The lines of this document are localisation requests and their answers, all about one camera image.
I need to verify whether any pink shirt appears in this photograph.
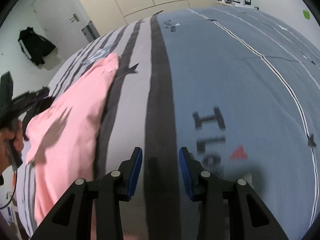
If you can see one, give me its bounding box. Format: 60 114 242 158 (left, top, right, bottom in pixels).
26 53 119 224

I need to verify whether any person's left hand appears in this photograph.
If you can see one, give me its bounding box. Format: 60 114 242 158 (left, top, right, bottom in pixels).
0 120 24 174

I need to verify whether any striped grey bed cover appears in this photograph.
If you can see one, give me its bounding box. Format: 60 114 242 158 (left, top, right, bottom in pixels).
16 4 320 240

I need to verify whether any dark suitcase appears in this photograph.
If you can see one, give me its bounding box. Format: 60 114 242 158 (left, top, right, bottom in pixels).
81 21 100 43

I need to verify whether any white door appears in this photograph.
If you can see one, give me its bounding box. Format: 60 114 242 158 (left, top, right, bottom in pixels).
32 0 90 60

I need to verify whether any bedside table with items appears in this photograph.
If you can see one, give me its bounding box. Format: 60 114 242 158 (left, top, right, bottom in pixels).
218 0 259 10

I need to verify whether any black jacket on wall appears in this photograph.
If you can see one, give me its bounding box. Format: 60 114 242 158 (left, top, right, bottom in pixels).
18 27 56 66

